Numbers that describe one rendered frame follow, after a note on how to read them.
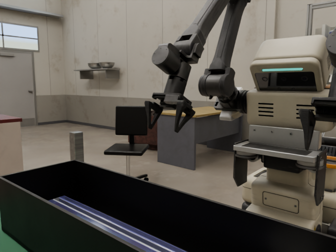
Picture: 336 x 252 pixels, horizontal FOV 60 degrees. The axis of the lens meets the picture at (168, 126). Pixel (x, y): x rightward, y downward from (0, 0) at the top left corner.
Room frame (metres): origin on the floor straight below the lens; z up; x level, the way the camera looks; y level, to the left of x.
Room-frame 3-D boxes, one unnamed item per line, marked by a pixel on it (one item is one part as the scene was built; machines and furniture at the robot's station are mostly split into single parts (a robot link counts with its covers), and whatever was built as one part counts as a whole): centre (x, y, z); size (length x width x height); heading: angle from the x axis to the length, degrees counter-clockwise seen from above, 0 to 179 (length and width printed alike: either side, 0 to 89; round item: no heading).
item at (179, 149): (4.86, -0.58, 0.40); 1.51 x 0.79 x 0.81; 139
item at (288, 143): (0.92, -0.36, 0.99); 0.28 x 0.16 x 0.22; 50
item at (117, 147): (3.37, 0.46, 0.49); 0.62 x 0.62 x 0.97
